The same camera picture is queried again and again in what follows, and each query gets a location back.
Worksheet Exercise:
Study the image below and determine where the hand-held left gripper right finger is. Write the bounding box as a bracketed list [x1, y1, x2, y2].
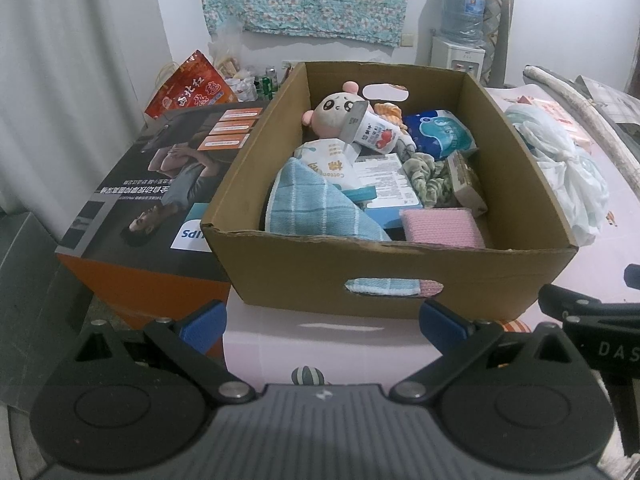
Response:
[389, 299, 577, 402]

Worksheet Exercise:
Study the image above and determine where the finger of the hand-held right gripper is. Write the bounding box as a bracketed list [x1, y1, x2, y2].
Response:
[537, 284, 604, 320]

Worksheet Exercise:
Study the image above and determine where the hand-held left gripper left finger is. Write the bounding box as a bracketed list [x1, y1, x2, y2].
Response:
[72, 299, 257, 405]

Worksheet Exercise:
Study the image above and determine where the pink sponge pad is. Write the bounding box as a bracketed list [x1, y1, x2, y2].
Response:
[399, 207, 487, 297]

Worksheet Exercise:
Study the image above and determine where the brown cardboard box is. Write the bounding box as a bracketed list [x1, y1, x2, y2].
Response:
[200, 60, 579, 322]

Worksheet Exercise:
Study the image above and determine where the green white scrunchie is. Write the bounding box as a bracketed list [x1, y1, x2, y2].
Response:
[402, 152, 459, 209]

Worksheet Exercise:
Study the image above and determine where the white blue carton box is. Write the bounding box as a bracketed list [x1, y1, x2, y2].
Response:
[350, 155, 424, 227]

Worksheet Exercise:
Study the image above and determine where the light blue checked towel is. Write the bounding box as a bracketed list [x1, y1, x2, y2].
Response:
[265, 157, 422, 297]

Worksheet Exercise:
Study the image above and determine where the blue white soft pack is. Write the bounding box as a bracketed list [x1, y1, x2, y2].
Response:
[402, 110, 479, 162]

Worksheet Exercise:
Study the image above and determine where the white cotton swab packet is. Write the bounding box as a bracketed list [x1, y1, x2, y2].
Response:
[292, 140, 359, 192]

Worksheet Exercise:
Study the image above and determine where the white red drink pouch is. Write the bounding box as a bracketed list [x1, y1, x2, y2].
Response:
[340, 102, 402, 154]

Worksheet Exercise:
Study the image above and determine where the orange white soft toy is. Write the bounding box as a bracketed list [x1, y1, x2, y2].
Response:
[375, 102, 404, 126]

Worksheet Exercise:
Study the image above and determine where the pink white plush toy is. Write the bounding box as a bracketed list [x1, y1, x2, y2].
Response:
[300, 80, 372, 139]

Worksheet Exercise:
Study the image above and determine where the white plastic bag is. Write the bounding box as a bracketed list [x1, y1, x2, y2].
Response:
[502, 105, 612, 247]

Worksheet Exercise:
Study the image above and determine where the orange black printed carton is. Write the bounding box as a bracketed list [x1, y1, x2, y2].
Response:
[55, 100, 271, 332]

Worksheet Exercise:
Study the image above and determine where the grey star blanket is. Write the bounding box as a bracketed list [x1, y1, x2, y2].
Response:
[522, 65, 640, 187]

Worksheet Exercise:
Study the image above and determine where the red wet wipes pack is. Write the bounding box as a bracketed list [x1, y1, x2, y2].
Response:
[530, 97, 593, 156]

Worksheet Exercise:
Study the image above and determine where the grey plaid sheet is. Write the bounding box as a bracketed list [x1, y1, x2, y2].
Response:
[575, 75, 640, 137]

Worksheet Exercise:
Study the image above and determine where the red printed bag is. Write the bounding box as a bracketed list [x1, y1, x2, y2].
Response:
[145, 50, 239, 122]

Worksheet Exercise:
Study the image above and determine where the pile of cans and wrappers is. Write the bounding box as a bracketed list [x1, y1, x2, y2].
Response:
[215, 52, 294, 104]

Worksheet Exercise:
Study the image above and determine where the white water dispenser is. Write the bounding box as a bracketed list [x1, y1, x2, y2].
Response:
[430, 35, 487, 82]

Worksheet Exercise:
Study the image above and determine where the white curtain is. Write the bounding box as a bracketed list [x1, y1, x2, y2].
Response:
[0, 0, 171, 217]

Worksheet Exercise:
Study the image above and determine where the grey patterned panel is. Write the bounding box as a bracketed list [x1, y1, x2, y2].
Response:
[480, 0, 516, 87]

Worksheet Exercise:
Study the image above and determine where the blue water jug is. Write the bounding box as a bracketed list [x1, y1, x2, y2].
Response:
[442, 0, 492, 49]

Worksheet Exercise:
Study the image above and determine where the blue floral wall cloth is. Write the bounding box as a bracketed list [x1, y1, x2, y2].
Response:
[197, 0, 431, 49]

